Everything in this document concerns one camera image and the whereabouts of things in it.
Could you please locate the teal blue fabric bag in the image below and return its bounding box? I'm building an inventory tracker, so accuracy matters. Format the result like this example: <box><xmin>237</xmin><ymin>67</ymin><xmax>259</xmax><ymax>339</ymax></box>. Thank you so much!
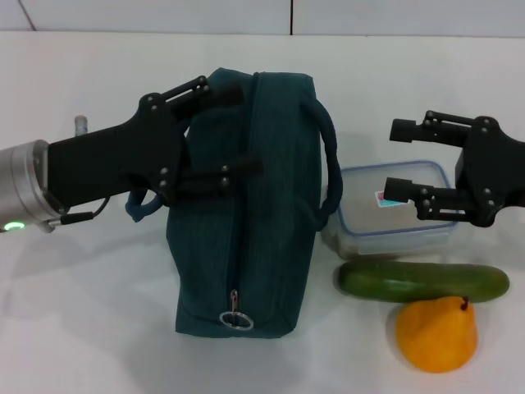
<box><xmin>125</xmin><ymin>67</ymin><xmax>344</xmax><ymax>340</ymax></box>

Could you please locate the clear blue-rimmed food container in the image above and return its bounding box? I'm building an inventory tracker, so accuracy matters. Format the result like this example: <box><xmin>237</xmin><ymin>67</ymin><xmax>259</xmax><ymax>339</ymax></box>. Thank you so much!
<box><xmin>322</xmin><ymin>159</ymin><xmax>460</xmax><ymax>262</ymax></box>

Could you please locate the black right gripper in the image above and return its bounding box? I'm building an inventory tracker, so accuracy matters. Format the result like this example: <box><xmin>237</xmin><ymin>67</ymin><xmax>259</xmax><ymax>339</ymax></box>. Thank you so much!
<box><xmin>384</xmin><ymin>110</ymin><xmax>525</xmax><ymax>227</ymax></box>

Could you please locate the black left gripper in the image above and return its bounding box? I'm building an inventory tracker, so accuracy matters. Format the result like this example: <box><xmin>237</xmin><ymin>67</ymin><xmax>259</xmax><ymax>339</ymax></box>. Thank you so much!
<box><xmin>48</xmin><ymin>76</ymin><xmax>263</xmax><ymax>214</ymax></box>

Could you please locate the green cucumber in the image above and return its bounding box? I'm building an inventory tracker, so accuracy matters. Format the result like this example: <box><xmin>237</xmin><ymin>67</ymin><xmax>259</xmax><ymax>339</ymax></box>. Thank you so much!
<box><xmin>336</xmin><ymin>260</ymin><xmax>510</xmax><ymax>305</ymax></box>

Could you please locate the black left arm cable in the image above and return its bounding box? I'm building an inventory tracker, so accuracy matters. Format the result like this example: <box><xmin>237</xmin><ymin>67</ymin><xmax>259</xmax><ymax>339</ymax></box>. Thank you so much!
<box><xmin>48</xmin><ymin>196</ymin><xmax>112</xmax><ymax>231</ymax></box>

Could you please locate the orange pear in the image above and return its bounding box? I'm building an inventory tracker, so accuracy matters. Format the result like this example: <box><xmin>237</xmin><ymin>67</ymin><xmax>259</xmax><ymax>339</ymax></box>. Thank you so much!
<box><xmin>395</xmin><ymin>295</ymin><xmax>480</xmax><ymax>373</ymax></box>

